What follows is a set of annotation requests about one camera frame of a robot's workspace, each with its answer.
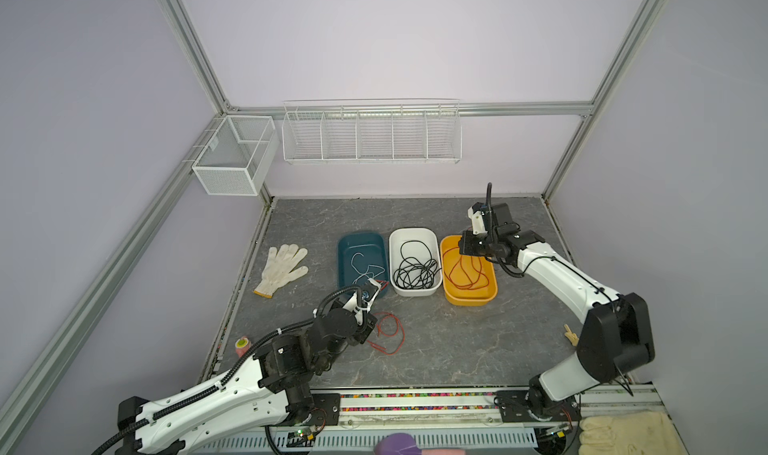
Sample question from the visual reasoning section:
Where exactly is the teal plastic bin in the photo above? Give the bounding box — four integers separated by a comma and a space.
337, 231, 389, 295

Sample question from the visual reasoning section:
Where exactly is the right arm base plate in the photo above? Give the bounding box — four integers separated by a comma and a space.
493, 389, 582, 424

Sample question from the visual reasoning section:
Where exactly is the long white wire basket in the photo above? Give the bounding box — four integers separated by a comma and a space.
282, 98, 463, 164

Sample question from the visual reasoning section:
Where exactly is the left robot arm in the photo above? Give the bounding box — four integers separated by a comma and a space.
95, 279, 381, 454

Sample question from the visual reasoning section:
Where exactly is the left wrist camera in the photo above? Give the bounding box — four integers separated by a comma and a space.
343, 278, 383, 326

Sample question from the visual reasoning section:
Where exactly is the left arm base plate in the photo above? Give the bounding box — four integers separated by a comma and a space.
295, 392, 341, 427

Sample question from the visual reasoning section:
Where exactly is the cream glove at base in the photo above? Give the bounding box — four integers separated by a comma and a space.
578, 411, 687, 455

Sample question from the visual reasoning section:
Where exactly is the yellow plastic bin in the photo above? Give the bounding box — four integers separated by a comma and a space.
440, 235, 498, 306

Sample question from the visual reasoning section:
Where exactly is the purple object at base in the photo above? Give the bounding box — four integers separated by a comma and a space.
374, 432, 466, 455

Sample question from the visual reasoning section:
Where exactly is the white knit glove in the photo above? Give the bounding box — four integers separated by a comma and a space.
253, 244, 308, 298

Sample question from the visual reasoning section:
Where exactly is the white plastic bin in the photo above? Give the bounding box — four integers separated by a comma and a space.
388, 227, 443, 297

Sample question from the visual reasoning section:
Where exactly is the black cable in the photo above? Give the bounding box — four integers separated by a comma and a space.
392, 240, 440, 291

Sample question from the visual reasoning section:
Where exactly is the small white mesh basket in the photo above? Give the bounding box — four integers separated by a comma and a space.
192, 115, 279, 196

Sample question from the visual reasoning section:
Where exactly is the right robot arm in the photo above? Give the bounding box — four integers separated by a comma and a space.
459, 184, 655, 421

